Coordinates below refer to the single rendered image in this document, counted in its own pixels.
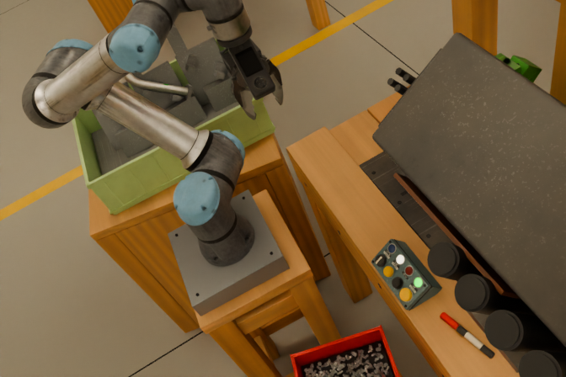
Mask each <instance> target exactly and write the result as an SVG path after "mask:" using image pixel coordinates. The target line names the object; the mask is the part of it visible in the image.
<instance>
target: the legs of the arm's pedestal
mask: <svg viewBox="0 0 566 377"><path fill-rule="evenodd" d="M304 316H305V318H306V320H307V322H308V324H309V326H310V327H311V329H312V331H313V333H314V335H315V336H316V338H317V340H318V342H319V343H320V345H323V344H325V343H328V342H333V341H336V340H339V339H341V338H342V337H341V336H340V334H339V331H338V329H337V327H336V326H335V324H334V321H333V318H332V316H331V315H330V313H329V311H328V308H327V306H326V305H325V303H324V300H323V297H322V296H321V294H320V292H319V290H318V287H317V285H316V284H315V281H314V279H313V277H311V278H310V279H308V280H306V281H304V282H302V283H300V284H298V285H297V286H295V287H293V288H291V289H289V290H287V291H286V292H284V293H282V294H280V295H278V296H276V297H275V298H273V299H271V300H269V301H267V302H265V303H263V304H262V305H259V306H258V307H256V308H254V309H252V310H251V311H249V312H247V313H245V314H243V315H241V316H240V317H238V318H236V319H234V320H232V321H230V322H228V323H227V324H225V325H223V326H221V327H219V328H217V329H216V330H214V331H212V332H210V333H209V334H210V335H211V337H212V338H213V339H214V340H215V341H216V342H217V343H218V344H219V346H220V347H221V348H222V349H223V350H224V351H225V352H226V353H227V355H228V356H229V357H230V358H231V359H232V360H233V361H234V362H235V364H236V365H237V366H238V367H239V368H240V369H241V370H242V371H243V372H244V373H245V374H246V375H247V376H248V377H283V376H282V375H281V374H280V372H279V371H278V370H277V368H276V367H275V364H274V362H273V361H274V360H275V359H277V358H279V357H280V355H279V352H278V350H277V348H276V346H275V343H274V342H273V340H272V339H271V337H270V335H271V334H273V333H274V332H277V331H279V330H280V329H282V328H283V327H286V326H288V325H290V324H291V323H292V322H294V321H297V320H299V319H300V318H302V317H304Z"/></svg>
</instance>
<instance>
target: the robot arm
mask: <svg viewBox="0 0 566 377"><path fill-rule="evenodd" d="M132 2H133V7H132V8H131V10H130V12H129V13H128V14H127V16H126V17H125V19H124V21H123V22H122V23H121V24H120V25H119V26H117V27H116V28H115V29H113V30H112V31H111V32H110V33H108V34H107V35H106V36H105V37H104V38H103V39H102V40H101V41H99V42H98V43H97V44H96V45H91V44H89V43H88V42H86V41H83V40H78V39H70V40H69V39H64V40H61V41H59V42H57V43H56V44H55V45H54V47H53V48H52V49H51V50H49V51H48V52H47V54H46V56H45V59H44V60H43V61H42V63H41V64H40V66H39V67H38V69H37V70H36V71H35V73H34V75H33V76H32V78H30V80H29V81H28V82H27V84H26V85H25V87H24V91H23V94H22V107H23V110H24V112H25V114H26V116H27V117H28V118H29V120H30V121H32V122H33V123H34V124H36V125H38V126H40V127H42V128H46V129H55V128H59V127H62V126H63V125H65V124H67V123H69V122H70V121H71V120H73V119H74V118H75V117H76V116H77V114H78V112H79V110H80V108H81V109H83V110H85V111H87V110H91V109H97V110H98V111H99V112H101V113H102V114H105V115H106V116H108V117H110V118H111V119H113V120H115V121H116V122H118V123H120V124H121V125H123V126H125V127H126V128H128V129H129V130H132V131H134V132H135V133H137V134H138V135H140V136H142V137H143V138H145V139H147V140H149V141H150V142H152V143H153V144H155V145H157V146H159V147H161V148H162V149H164V150H165V151H167V152H169V153H171V154H172V155H174V156H176V157H177V158H179V159H180V160H181V162H182V165H183V168H184V169H186V170H188V171H189V172H191V174H189V175H187V176H186V177H185V180H181V181H180V182H179V184H178V185H177V187H176V189H175V190H174V207H175V209H176V210H177V212H178V214H179V217H180V218H181V219H182V221H184V222H185V223H186V224H187V226H188V227H189V228H190V229H191V230H192V231H193V233H194V234H195V235H196V236H197V238H198V243H199V247H200V252H201V254H202V255H203V257H204V258H205V259H206V261H207V262H209V263H210V264H212V265H215V266H219V267H224V266H229V265H232V264H234V263H237V262H239V261H240V260H241V259H243V258H244V257H245V256H246V255H247V254H248V253H249V251H250V250H251V248H252V246H253V244H254V229H253V227H252V225H251V224H250V222H249V221H248V220H247V219H246V218H245V217H244V216H242V215H240V214H239V213H237V212H235V211H234V209H233V208H232V206H231V205H230V203H231V199H232V195H233V192H234V189H235V187H236V184H237V181H238V177H239V174H240V172H241V170H242V169H243V164H244V158H245V150H244V146H243V144H242V142H241V141H240V140H239V139H238V138H237V137H236V136H235V135H233V134H231V133H229V132H227V131H223V132H222V131H221V130H212V131H209V130H196V129H195V128H193V127H191V126H190V125H188V124H186V123H185V122H184V121H182V120H180V119H178V118H177V117H175V116H173V115H172V114H170V113H169V112H167V111H166V110H164V109H162V108H160V107H159V106H157V105H156V104H154V103H153V102H151V101H150V100H148V99H146V98H144V97H143V96H141V95H140V94H139V93H137V92H135V91H133V90H132V89H130V88H128V87H127V86H126V85H124V84H122V83H121V82H119V80H120V79H122V78H123V77H125V76H126V75H128V74H129V73H130V72H133V73H136V72H145V71H146V70H147V69H149V67H150V66H151V65H152V63H153V62H154V61H155V60H156V59H157V58H158V55H159V52H160V49H161V47H162V46H163V43H164V41H165V40H166V38H167V36H168V33H169V32H170V30H171V29H172V27H173V25H174V22H175V20H176V18H177V17H178V15H179V14H180V13H184V12H192V11H196V10H202V12H203V14H204V15H205V17H206V20H207V22H208V23H209V25H207V26H206V28H207V29H208V30H211V31H212V33H213V34H214V36H215V38H216V40H217V42H218V44H219V45H220V46H221V47H225V48H226V49H225V50H222V51H220V52H219V53H220V55H221V57H222V59H223V62H224V64H225V66H226V68H227V71H228V72H229V73H230V75H231V76H232V77H233V78H232V79H231V80H232V85H231V90H232V94H233V96H234V97H235V99H236V100H237V101H238V103H239V104H240V106H241V107H242V108H243V110H244V112H245V113H246V115H247V116H248V117H249V118H251V119H253V120H255V119H256V113H255V112H254V106H253V104H252V99H253V98H254V99H255V100H258V99H260V98H262V97H264V96H266V95H268V94H270V93H273V94H274V96H275V99H276V101H277V102H278V103H279V104H280V105H282V103H283V87H282V81H281V76H280V72H279V70H278V68H277V67H276V66H275V65H274V64H273V63H272V62H271V60H270V59H268V60H267V57H266V56H265V55H262V54H261V50H260V48H259V47H258V46H257V45H256V44H255V43H254V42H253V41H252V40H251V39H250V36H251V35H252V33H253V31H252V28H251V25H250V19H249V17H248V13H247V11H246V8H245V7H244V4H243V1H242V0H132ZM225 52H226V53H225ZM246 87H247V88H246Z"/></svg>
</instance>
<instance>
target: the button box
mask: <svg viewBox="0 0 566 377"><path fill-rule="evenodd" d="M391 244H393V245H394V246H395V251H394V252H393V253H390V252H389V251H388V247H389V246H390V245H391ZM378 255H382V256H384V257H385V259H386V262H385V263H384V265H383V266H377V265H376V263H375V259H376V257H374V258H373V259H372V260H371V263H372V264H373V266H374V267H375V268H376V270H377V272H378V273H379V274H380V275H381V276H382V278H383V279H384V281H385V282H386V283H387V285H388V286H389V288H390V289H391V291H392V292H393V293H394V294H395V295H396V297H397V298H398V300H399V301H400V303H401V304H402V305H403V307H404V308H405V310H407V311H410V310H412V309H413V308H415V307H416V306H418V305H420V304H422V303H424V302H425V301H427V300H428V299H430V298H432V297H433V296H435V295H437V294H438V293H439V292H440V291H441V289H442V287H441V286H440V285H439V283H438V282H437V281H436V280H435V278H434V277H433V276H432V275H431V273H430V272H429V271H428V269H427V268H426V267H425V266H424V264H422V262H420V260H419V259H418V258H417V256H416V255H415V254H414V253H413V251H412V250H411V249H410V248H409V246H408V245H407V244H406V243H405V242H401V241H398V240H395V239H390V240H389V241H388V242H387V244H386V245H385V246H384V247H383V248H382V250H381V251H380V252H379V253H378V254H377V255H376V256H378ZM399 255H402V256H403V258H404V260H403V263H401V264H399V263H398V262H397V257H398V256H399ZM386 266H390V267H392V269H393V274H392V276H391V277H387V276H385V275H384V273H383V269H384V268H385V267H386ZM408 266H410V267H412V269H413V273H412V274H411V275H407V274H406V273H405V269H406V267H408ZM394 278H400V279H401V280H402V286H401V287H400V288H398V289H397V288H394V287H393V286H392V280H393V279H394ZM416 278H420V279H421V280H422V285H421V286H420V287H416V286H415V284H414V281H415V279H416ZM403 288H408V289H410V290H411V292H412V298H411V300H409V301H403V300H401V298H400V295H399V294H400V291H401V289H403Z"/></svg>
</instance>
